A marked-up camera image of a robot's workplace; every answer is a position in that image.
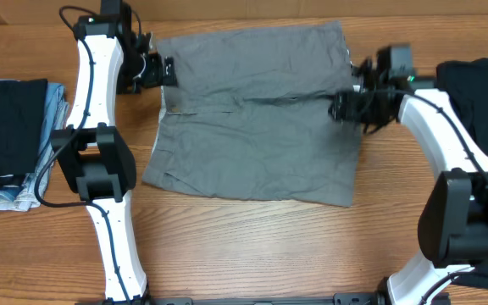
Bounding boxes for folded blue jeans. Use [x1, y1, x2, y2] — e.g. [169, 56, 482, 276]
[0, 82, 69, 212]

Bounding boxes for brown cardboard backdrop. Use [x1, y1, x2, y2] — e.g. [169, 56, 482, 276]
[0, 0, 488, 25]

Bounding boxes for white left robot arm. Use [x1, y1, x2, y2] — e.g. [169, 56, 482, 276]
[49, 0, 177, 304]

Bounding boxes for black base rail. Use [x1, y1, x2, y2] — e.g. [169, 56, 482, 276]
[74, 291, 452, 305]

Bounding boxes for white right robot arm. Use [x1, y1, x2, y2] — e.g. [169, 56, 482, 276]
[329, 45, 488, 304]

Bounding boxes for grey shorts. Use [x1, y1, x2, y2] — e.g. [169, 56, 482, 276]
[142, 21, 361, 207]

